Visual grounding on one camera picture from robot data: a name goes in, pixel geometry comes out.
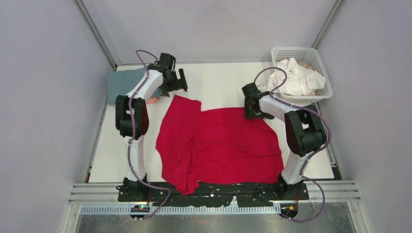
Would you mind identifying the white slotted cable duct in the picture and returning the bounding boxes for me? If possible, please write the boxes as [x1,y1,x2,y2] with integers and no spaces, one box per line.
[80,204,281,215]

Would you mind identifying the red t shirt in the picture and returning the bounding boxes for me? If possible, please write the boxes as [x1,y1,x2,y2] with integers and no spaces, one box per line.
[155,96,284,195]

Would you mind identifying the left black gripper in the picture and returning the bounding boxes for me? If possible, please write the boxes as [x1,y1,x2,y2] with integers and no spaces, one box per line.
[160,69,188,97]

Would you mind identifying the folded grey-blue t shirt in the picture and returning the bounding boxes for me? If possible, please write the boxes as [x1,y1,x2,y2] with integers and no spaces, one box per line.
[106,68,161,105]

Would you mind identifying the crumpled white t shirt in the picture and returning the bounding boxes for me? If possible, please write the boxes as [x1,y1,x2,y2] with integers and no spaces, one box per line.
[258,58,326,96]

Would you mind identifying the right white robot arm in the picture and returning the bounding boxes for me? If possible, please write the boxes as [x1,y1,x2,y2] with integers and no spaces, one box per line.
[241,83,328,199]

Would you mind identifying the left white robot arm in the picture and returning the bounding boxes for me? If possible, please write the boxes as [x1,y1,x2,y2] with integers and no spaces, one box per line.
[115,53,188,201]

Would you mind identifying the aluminium frame rails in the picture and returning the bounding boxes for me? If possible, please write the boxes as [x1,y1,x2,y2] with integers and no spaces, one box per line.
[69,180,361,204]

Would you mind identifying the white plastic laundry basket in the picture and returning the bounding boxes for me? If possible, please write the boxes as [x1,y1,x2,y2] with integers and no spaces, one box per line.
[271,47,333,104]

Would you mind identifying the folded salmon pink t shirt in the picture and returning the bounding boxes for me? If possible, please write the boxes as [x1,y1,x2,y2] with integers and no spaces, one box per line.
[147,97,159,104]

